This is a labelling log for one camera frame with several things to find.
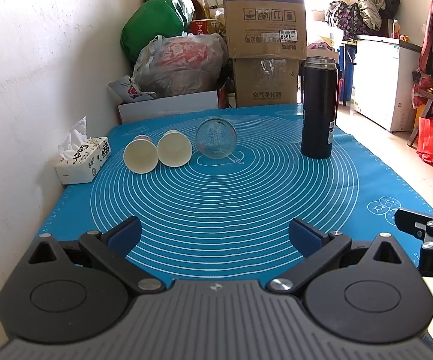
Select black thermos cup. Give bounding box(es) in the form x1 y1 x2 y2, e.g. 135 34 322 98
301 56 338 159

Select left white paper cup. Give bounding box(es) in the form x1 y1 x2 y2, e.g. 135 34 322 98
124 135 158 175

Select white paper cup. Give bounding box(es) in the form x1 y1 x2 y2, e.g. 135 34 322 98
157 130 193 167
124 135 158 175

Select right white paper cup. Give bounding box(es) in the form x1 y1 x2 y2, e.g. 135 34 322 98
157 130 193 167

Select clear glass cup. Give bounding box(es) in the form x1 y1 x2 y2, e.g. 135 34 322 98
195 117 238 159

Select white tissue box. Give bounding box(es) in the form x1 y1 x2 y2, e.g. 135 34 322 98
54 117 111 185

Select blue silicone baking mat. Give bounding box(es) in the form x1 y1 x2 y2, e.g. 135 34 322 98
41 106 433 283

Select white flat board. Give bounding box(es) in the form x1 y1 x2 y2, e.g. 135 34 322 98
118 91 219 124

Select white chest freezer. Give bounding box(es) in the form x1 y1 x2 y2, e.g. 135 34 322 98
353 35 421 133

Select lower cardboard box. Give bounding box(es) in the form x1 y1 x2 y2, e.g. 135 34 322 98
233 58 299 107

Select blue plastic barrel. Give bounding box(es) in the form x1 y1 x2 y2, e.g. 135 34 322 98
338 41 357 105

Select clear plastic bag red contents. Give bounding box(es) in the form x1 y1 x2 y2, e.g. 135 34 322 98
132 33 229 98

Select floral patterned bag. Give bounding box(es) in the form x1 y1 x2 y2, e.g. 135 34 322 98
325 1 371 41

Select green bag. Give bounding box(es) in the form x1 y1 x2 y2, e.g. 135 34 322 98
120 0 194 67

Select large top cardboard box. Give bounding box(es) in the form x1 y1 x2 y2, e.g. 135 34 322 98
224 0 307 60

